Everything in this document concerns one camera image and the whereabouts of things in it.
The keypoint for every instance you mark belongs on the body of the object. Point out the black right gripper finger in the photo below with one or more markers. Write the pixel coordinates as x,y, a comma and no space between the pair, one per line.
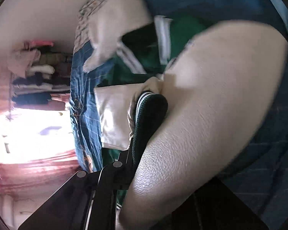
86,200

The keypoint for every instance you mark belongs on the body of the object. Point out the green white varsity jacket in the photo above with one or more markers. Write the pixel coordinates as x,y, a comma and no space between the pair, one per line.
219,90

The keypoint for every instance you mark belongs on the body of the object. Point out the clothes pile on shelf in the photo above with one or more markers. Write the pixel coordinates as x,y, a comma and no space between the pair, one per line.
40,77

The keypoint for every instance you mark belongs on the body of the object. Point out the pink curtain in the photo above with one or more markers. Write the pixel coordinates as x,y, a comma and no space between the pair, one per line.
36,141

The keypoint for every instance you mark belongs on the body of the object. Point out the blue striped bed quilt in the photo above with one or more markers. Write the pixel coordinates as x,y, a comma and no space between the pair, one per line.
131,43

